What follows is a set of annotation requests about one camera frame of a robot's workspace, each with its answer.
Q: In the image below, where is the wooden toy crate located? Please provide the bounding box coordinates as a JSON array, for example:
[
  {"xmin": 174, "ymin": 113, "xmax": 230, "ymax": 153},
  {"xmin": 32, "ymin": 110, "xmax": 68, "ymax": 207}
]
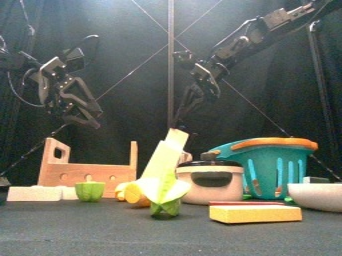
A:
[{"xmin": 36, "ymin": 137, "xmax": 139, "ymax": 199}]

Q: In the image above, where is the black toy pot lid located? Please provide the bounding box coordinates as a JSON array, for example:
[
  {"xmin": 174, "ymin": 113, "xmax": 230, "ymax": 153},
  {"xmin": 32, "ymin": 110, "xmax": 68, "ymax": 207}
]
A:
[{"xmin": 177, "ymin": 151, "xmax": 245, "ymax": 169}]

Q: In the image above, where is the green toy bell pepper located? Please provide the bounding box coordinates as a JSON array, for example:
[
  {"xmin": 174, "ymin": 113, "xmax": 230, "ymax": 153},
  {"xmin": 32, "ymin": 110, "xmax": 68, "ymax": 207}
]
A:
[{"xmin": 74, "ymin": 180, "xmax": 108, "ymax": 203}]

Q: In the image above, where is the small white foam block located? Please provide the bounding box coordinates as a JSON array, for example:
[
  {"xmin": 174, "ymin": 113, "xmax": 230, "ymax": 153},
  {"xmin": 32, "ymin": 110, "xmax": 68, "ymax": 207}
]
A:
[{"xmin": 58, "ymin": 185, "xmax": 80, "ymax": 201}]

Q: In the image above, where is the small yellow toy piece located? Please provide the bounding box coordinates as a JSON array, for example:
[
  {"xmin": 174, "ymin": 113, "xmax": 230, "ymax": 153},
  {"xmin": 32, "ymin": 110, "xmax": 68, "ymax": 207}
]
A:
[{"xmin": 114, "ymin": 182, "xmax": 131, "ymax": 202}]

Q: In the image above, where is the large white foam block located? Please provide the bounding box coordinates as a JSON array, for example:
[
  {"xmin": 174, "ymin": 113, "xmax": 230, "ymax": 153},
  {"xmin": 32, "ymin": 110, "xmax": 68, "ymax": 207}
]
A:
[{"xmin": 6, "ymin": 185, "xmax": 64, "ymax": 203}]

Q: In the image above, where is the white toy cooking pot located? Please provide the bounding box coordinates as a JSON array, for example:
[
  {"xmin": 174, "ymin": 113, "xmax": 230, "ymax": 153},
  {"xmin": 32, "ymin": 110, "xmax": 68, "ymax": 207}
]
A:
[{"xmin": 175, "ymin": 164, "xmax": 246, "ymax": 206}]

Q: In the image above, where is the yellow banana toy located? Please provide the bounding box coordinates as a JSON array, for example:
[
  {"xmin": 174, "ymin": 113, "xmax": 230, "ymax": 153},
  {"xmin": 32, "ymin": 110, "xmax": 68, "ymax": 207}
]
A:
[{"xmin": 122, "ymin": 182, "xmax": 154, "ymax": 208}]

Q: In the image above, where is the green white toy corn husk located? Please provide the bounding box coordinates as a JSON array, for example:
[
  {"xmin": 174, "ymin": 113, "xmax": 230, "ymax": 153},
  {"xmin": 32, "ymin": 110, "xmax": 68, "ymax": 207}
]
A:
[{"xmin": 137, "ymin": 167, "xmax": 194, "ymax": 218}]

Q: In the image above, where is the flat red board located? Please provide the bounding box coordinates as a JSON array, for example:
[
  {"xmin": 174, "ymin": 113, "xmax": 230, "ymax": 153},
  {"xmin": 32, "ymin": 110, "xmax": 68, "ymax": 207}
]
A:
[{"xmin": 207, "ymin": 200, "xmax": 287, "ymax": 207}]

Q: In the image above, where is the grey box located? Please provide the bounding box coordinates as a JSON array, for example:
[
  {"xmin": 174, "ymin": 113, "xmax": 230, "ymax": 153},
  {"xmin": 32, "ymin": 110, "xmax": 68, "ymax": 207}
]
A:
[{"xmin": 302, "ymin": 176, "xmax": 332, "ymax": 185}]

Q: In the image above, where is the yellow rectangular block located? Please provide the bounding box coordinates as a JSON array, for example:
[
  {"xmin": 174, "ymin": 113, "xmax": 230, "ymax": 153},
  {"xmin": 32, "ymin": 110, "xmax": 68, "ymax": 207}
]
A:
[{"xmin": 209, "ymin": 203, "xmax": 305, "ymax": 225}]

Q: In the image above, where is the white bowl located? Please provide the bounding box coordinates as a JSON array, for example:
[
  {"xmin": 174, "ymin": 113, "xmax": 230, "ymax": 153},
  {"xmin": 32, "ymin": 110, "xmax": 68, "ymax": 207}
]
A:
[{"xmin": 286, "ymin": 182, "xmax": 342, "ymax": 214}]

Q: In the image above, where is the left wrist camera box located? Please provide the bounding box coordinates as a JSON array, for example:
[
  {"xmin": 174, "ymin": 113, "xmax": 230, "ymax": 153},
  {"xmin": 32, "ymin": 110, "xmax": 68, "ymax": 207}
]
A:
[{"xmin": 62, "ymin": 47, "xmax": 87, "ymax": 73}]

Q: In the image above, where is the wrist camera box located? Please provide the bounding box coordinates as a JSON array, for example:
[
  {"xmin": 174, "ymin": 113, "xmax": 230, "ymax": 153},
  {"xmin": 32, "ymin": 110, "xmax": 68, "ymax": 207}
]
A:
[
  {"xmin": 62, "ymin": 47, "xmax": 87, "ymax": 73},
  {"xmin": 173, "ymin": 49, "xmax": 198, "ymax": 68}
]

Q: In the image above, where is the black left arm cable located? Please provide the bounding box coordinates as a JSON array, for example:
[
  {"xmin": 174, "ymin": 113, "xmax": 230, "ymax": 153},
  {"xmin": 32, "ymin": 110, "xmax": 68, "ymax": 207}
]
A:
[{"xmin": 6, "ymin": 68, "xmax": 46, "ymax": 109}]

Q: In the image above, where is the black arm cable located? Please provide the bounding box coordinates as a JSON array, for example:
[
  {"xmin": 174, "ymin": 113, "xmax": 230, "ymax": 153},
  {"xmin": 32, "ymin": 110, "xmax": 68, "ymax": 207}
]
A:
[
  {"xmin": 6, "ymin": 68, "xmax": 46, "ymax": 109},
  {"xmin": 213, "ymin": 18, "xmax": 265, "ymax": 56}
]

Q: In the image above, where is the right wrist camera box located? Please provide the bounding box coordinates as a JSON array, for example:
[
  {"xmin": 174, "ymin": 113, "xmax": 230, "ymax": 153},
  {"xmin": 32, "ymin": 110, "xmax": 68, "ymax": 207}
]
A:
[{"xmin": 173, "ymin": 49, "xmax": 198, "ymax": 68}]

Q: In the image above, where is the thin diagonal brace wire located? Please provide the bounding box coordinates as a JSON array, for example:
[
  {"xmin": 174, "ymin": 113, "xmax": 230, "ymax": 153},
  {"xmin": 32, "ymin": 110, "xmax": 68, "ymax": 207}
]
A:
[
  {"xmin": 130, "ymin": 0, "xmax": 342, "ymax": 183},
  {"xmin": 0, "ymin": 0, "xmax": 225, "ymax": 177}
]

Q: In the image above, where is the vertical metal frame pole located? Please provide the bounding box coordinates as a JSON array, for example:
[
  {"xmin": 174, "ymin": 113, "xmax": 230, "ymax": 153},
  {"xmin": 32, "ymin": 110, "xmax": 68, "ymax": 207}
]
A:
[{"xmin": 167, "ymin": 0, "xmax": 177, "ymax": 129}]

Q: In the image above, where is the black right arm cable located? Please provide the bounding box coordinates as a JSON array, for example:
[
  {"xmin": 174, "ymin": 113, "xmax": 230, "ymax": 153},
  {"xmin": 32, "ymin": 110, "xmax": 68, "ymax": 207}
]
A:
[{"xmin": 213, "ymin": 18, "xmax": 265, "ymax": 56}]

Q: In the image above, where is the teal basket orange handle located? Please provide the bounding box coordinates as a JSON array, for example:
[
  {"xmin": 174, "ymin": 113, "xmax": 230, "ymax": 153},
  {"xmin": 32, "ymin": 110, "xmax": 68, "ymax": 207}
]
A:
[{"xmin": 207, "ymin": 136, "xmax": 321, "ymax": 201}]

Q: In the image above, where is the black metal stand post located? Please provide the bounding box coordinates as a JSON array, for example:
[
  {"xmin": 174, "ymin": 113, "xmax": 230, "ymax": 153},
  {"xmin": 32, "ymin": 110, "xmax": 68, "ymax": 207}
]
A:
[{"xmin": 308, "ymin": 20, "xmax": 338, "ymax": 168}]

